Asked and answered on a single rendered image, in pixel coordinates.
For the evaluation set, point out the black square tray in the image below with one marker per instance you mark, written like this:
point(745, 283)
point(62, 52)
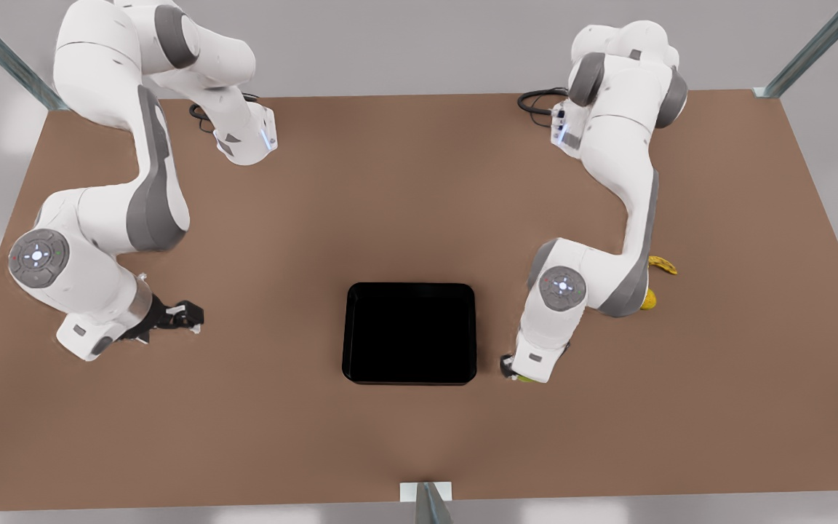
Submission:
point(409, 334)

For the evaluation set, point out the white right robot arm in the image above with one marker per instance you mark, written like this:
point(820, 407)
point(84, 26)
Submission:
point(99, 218)

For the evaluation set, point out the silver frame post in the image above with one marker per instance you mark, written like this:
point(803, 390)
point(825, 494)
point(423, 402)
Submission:
point(4, 54)
point(812, 47)
point(430, 502)

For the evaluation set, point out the yellow banana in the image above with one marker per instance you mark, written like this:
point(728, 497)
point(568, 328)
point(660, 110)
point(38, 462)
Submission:
point(656, 280)

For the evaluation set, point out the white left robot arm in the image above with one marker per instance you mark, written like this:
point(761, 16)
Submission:
point(623, 145)

